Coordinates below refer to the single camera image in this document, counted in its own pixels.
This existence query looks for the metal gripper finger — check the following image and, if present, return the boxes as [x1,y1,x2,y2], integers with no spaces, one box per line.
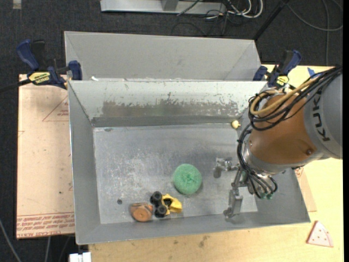
[213,158,240,179]
[222,188,244,219]

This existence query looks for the green round scrub sponge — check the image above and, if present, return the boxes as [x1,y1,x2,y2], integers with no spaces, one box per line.
[172,163,203,195]

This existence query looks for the yellow toy truck black wheels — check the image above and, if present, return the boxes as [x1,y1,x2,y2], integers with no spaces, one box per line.
[150,191,183,218]

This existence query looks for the grey metal bin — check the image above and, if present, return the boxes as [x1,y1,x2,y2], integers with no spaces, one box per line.
[64,31,311,246]

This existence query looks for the brown round wooden piece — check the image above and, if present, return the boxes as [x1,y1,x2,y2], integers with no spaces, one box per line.
[129,202,154,223]

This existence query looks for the brown cardboard board red print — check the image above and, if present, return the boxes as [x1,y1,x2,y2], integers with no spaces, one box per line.
[16,74,318,240]

